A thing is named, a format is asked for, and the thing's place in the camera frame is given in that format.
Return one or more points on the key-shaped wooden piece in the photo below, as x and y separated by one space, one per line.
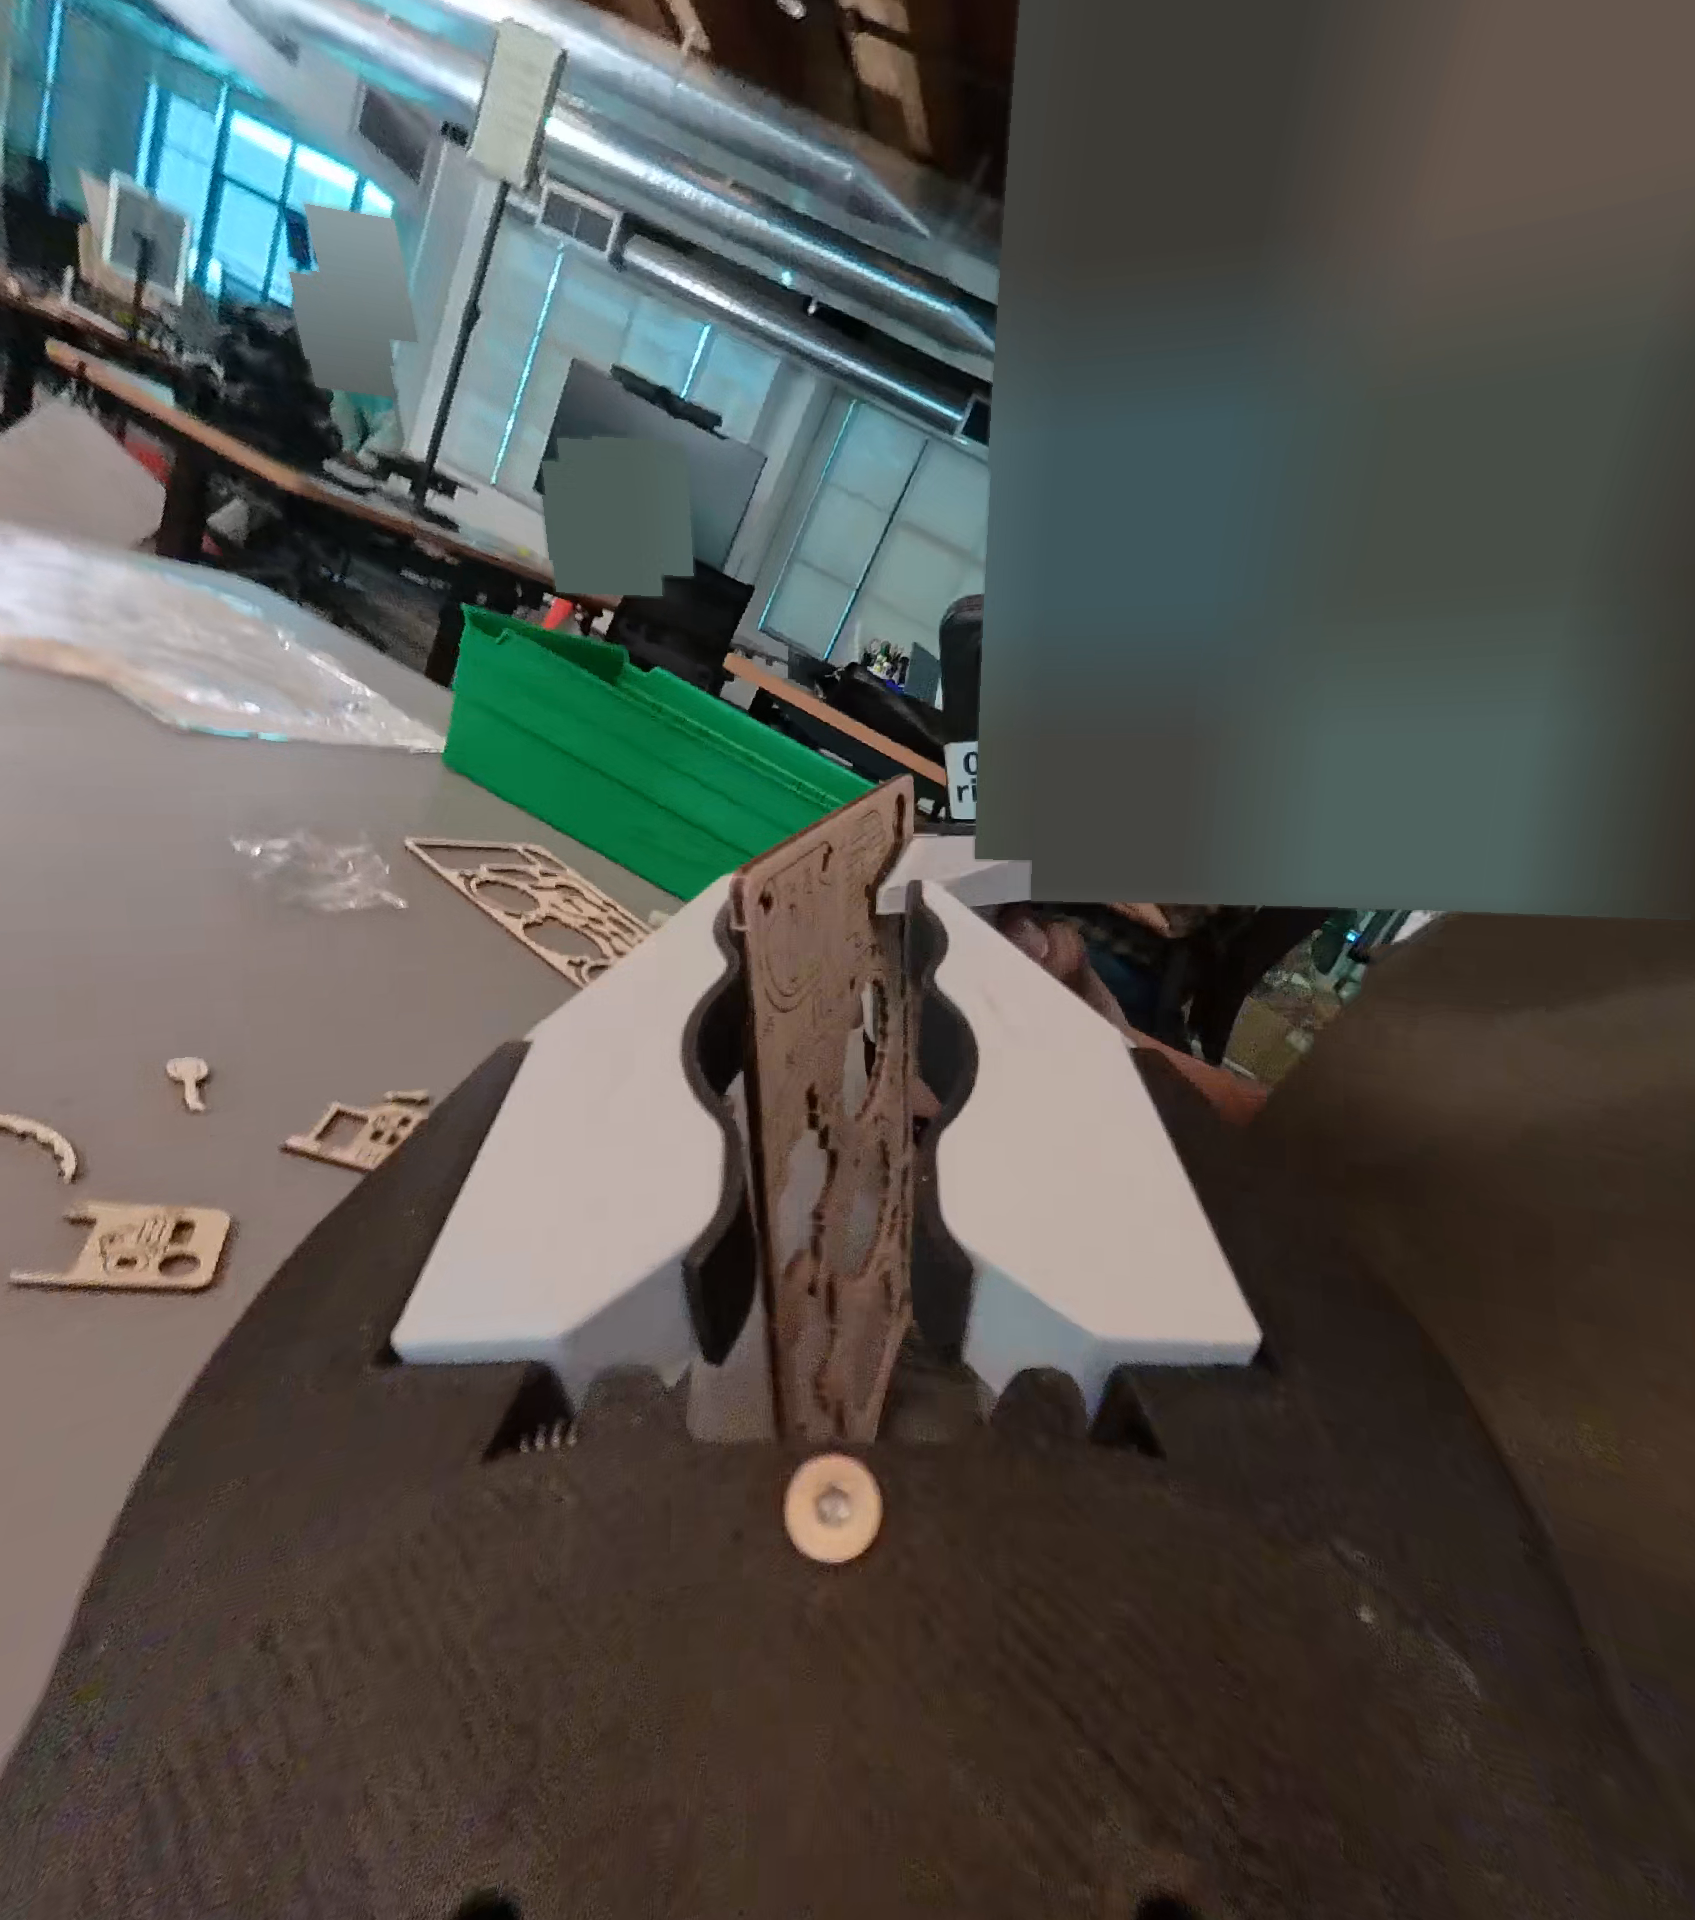
187 1073

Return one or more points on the large clear plastic bag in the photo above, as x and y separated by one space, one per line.
112 632

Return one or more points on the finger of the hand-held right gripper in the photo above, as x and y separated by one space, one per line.
966 884

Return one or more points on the green plastic bin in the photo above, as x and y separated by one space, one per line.
606 751

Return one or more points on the wooden puzzle sheet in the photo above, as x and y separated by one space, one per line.
802 975

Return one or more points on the person's brown shirt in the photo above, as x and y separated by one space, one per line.
1537 1275

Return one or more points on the grid-slotted wooden piece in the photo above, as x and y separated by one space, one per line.
307 1149

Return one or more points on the wooden sheet with gear hole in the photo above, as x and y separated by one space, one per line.
433 851

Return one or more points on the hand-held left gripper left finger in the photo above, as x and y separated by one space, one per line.
562 1171

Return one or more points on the grey desk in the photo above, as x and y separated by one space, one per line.
112 958

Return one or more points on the person's right forearm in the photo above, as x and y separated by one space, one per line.
1207 1080

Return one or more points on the black pole sign stand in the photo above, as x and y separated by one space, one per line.
515 106

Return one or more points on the notched square wooden piece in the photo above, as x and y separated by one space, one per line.
67 1275

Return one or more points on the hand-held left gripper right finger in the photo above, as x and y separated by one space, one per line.
1087 1186

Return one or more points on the silver ventilation duct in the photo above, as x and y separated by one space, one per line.
788 211

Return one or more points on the dark monitor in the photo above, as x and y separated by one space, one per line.
606 406

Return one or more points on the small clear plastic bag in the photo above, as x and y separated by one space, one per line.
323 876

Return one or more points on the person's right hand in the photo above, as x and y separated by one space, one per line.
1065 958

